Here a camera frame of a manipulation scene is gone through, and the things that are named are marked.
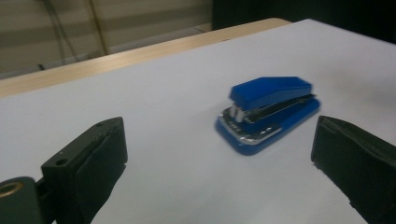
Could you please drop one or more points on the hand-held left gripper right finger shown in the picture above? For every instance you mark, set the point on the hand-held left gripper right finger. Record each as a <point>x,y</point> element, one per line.
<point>358,161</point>

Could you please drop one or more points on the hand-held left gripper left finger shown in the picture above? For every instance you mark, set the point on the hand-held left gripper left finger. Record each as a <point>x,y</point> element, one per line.
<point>90,165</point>

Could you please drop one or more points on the beige wooden cabinet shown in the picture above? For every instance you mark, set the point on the beige wooden cabinet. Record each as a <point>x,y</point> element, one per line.
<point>140,18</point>

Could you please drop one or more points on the blue stapler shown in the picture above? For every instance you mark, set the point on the blue stapler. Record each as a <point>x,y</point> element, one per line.
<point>267,93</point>

